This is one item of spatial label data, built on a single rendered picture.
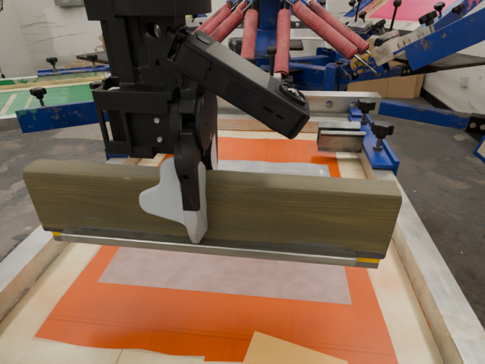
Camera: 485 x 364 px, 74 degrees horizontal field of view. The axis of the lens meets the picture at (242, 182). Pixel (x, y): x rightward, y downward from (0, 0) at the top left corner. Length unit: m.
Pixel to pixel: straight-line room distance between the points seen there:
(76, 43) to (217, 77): 5.52
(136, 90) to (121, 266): 0.31
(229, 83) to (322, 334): 0.30
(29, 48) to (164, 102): 5.97
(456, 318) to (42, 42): 5.96
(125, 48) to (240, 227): 0.18
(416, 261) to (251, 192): 0.27
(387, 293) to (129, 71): 0.40
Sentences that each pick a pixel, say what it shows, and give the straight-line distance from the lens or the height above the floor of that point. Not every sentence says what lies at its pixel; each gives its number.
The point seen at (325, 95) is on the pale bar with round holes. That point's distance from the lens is 0.97.
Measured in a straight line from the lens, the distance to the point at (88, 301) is 0.49.
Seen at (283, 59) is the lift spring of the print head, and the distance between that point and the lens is 1.21.
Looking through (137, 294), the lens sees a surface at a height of 0.95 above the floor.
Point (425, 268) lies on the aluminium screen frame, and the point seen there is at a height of 0.99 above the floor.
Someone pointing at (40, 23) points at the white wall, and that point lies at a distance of 6.00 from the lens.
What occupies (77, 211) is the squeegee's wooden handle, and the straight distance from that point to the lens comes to 0.37.
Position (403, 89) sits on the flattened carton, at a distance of 5.09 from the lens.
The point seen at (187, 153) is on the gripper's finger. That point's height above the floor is 1.19.
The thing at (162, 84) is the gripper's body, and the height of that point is 1.23.
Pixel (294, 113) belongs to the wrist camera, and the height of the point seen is 1.22.
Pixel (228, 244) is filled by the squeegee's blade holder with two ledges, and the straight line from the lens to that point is 0.32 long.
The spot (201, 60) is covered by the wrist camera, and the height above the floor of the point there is 1.25.
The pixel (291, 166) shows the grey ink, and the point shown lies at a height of 0.96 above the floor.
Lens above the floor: 1.30
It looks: 31 degrees down
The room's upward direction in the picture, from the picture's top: 1 degrees counter-clockwise
